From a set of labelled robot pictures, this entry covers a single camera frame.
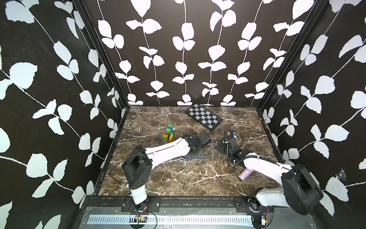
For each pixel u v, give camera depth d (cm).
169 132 101
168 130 104
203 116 111
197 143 59
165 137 100
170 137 97
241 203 74
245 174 82
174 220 70
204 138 65
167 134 101
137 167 45
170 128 105
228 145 67
